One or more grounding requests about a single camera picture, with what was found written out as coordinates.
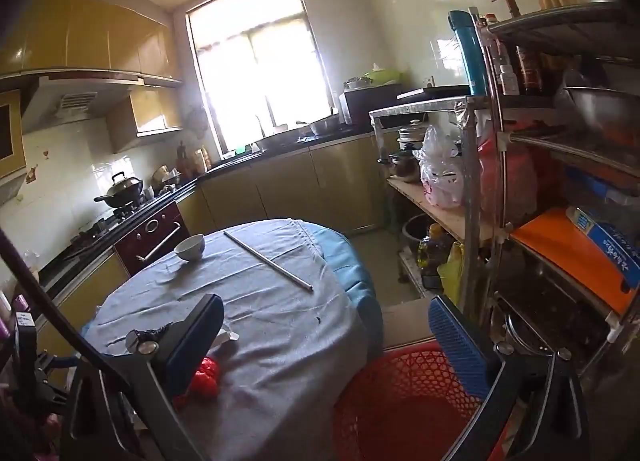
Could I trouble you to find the white pink printed plastic bag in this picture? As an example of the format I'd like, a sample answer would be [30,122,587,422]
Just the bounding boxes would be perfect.
[412,124,468,208]

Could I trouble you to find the metal mixing bowl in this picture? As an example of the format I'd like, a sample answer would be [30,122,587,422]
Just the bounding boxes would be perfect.
[560,85,640,139]

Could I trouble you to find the large yellow wall cabinet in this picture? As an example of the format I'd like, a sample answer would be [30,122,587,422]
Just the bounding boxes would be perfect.
[0,0,183,89]

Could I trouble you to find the yellow plastic bag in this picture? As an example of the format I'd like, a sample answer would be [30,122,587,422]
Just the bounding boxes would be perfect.
[437,241,466,307]

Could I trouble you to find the black bucket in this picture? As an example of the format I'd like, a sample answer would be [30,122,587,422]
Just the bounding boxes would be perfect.
[401,214,436,257]

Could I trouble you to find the dark sauce bottle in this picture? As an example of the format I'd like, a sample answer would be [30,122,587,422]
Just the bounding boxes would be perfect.
[515,44,545,96]

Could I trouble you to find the range hood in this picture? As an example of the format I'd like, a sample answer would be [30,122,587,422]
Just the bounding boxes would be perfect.
[20,75,133,134]

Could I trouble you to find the grey tablecloth round table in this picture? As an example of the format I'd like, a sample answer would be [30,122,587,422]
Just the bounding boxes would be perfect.
[82,218,386,461]

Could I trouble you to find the maroon oven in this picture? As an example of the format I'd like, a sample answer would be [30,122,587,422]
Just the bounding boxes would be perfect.
[114,200,192,278]

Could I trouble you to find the blue printed box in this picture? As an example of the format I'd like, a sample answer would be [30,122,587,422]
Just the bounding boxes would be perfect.
[566,205,640,292]

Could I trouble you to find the dark lidded pot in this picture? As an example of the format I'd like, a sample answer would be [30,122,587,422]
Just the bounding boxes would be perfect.
[377,148,423,184]

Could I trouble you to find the white printed carton box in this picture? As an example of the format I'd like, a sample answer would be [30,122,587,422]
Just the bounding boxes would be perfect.
[214,325,241,348]

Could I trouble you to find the blue table cover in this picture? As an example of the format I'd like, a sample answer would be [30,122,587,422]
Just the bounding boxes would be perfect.
[300,221,386,357]

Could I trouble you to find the orange plastic bag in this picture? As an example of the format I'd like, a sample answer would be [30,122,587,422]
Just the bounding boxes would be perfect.
[172,355,222,404]

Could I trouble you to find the window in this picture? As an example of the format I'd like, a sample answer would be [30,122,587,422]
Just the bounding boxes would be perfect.
[185,0,337,158]

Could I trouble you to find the orange cutting board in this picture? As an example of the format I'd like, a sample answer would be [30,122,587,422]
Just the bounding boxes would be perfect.
[510,207,636,316]

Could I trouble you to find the purple plastic rod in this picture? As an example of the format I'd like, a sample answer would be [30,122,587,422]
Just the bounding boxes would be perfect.
[0,291,32,342]

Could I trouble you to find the cooking oil bottle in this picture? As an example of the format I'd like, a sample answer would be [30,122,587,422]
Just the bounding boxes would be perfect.
[417,224,451,292]

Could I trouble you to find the small yellow wall cabinet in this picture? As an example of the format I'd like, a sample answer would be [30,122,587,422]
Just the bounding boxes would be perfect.
[106,87,185,154]

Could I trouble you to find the black wok with lid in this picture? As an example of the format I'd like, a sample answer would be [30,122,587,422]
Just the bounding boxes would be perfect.
[93,171,146,209]

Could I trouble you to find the small white bottle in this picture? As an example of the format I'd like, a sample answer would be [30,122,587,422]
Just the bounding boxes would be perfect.
[499,64,521,97]

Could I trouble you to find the metal shelf rack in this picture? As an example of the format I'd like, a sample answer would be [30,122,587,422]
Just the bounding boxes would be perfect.
[460,1,640,377]

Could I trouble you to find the long thin pale stick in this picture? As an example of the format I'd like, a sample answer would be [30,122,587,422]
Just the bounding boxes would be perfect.
[223,230,314,293]

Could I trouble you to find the white rice cooker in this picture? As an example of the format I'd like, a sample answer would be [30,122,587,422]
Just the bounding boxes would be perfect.
[396,118,431,151]

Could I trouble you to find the blue thermos flask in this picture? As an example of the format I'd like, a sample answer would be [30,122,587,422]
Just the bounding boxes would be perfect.
[447,10,488,98]

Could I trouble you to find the red plastic basket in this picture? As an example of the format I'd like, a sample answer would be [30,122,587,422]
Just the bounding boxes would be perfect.
[332,343,511,461]

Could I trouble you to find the yellow base cabinets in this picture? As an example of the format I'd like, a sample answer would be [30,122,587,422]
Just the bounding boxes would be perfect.
[177,134,391,237]

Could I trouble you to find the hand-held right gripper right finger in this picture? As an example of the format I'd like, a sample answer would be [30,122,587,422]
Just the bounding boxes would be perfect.
[429,295,591,461]

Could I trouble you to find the white bowl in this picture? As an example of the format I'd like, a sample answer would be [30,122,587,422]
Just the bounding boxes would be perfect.
[173,234,206,263]

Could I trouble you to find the red plastic bag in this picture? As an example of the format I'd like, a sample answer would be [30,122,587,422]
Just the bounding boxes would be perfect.
[477,134,538,214]

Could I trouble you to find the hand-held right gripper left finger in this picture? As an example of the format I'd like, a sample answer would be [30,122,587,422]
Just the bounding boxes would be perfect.
[67,293,225,461]

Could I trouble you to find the green plastic container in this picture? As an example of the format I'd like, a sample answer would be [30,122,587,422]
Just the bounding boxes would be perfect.
[362,64,405,88]

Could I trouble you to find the black cable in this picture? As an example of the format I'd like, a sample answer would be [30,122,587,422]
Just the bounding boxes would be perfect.
[0,228,211,461]

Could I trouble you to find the gas stove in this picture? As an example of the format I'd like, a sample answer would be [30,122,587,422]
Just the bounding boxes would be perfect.
[70,204,153,249]

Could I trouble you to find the dark microwave oven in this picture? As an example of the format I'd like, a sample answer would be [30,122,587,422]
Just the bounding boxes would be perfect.
[339,84,416,126]

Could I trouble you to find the metal pot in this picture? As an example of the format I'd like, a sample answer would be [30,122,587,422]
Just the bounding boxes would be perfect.
[296,115,341,138]

